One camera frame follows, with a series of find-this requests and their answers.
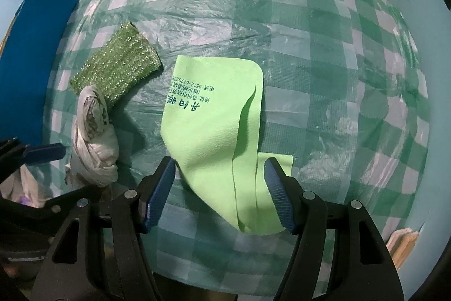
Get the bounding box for lime green microfiber cloth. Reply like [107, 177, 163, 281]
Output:
[161, 55, 293, 235]

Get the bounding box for green glitter cloth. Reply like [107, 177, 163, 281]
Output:
[70, 22, 161, 109]

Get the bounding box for blue cardboard box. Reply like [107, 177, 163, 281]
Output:
[0, 0, 78, 147]

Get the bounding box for green checkered tablecloth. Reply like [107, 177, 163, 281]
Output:
[42, 0, 433, 298]

